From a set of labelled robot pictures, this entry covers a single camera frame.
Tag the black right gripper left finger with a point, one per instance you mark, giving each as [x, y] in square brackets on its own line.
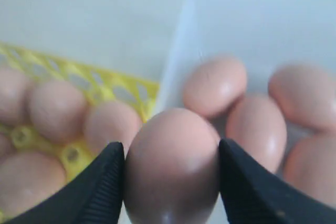
[94, 196]

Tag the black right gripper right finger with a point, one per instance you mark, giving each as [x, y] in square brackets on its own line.
[251, 194]

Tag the brown egg six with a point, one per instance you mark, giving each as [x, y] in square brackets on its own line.
[28, 178]

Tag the brown egg four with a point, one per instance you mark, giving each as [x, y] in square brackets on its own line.
[111, 121]

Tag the brown egg seven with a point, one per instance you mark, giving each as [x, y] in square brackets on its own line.
[172, 170]

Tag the brown egg three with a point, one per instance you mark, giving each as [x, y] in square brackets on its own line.
[57, 110]

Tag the brown egg two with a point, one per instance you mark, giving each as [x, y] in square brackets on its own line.
[15, 88]

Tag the brown egg nine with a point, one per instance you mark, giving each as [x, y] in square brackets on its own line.
[310, 167]

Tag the brown egg fifteen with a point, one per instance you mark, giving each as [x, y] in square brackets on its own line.
[258, 126]

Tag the yellow plastic egg tray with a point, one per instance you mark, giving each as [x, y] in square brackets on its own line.
[98, 85]

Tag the brown egg fourteen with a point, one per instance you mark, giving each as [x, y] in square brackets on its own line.
[214, 85]

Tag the brown egg thirteen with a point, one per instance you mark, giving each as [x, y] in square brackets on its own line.
[305, 94]

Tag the clear plastic container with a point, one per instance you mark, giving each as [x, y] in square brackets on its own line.
[181, 60]

